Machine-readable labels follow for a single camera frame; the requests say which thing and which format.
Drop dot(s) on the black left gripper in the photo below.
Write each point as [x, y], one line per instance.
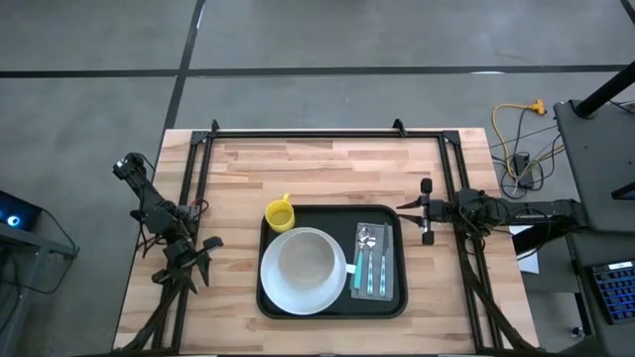
[179, 255]

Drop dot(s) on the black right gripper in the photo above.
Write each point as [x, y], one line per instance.
[439, 212]

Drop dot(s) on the grey cloth napkin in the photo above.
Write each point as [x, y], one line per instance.
[391, 268]

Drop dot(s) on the yellow plastic mug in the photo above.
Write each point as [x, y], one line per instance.
[280, 218]

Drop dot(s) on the white bowl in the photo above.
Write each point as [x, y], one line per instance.
[305, 260]

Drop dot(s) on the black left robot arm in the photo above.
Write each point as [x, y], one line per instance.
[151, 203]

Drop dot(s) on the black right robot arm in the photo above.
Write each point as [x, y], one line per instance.
[536, 213]

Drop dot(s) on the black plastic tray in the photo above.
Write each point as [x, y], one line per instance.
[327, 218]

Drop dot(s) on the black power adapter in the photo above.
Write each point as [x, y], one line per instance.
[522, 168]

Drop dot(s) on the white paper sheet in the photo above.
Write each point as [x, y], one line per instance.
[528, 258]

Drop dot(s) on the grey metal cart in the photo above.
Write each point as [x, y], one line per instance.
[30, 258]

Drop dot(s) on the grey side desk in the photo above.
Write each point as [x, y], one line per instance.
[600, 168]

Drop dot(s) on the computer with blue light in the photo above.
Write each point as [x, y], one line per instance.
[17, 210]

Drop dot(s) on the keyboard with blue keys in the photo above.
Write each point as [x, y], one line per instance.
[615, 292]

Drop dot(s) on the black pole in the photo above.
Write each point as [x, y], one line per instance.
[607, 90]

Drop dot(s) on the black aluminium table frame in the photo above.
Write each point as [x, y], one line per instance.
[322, 134]

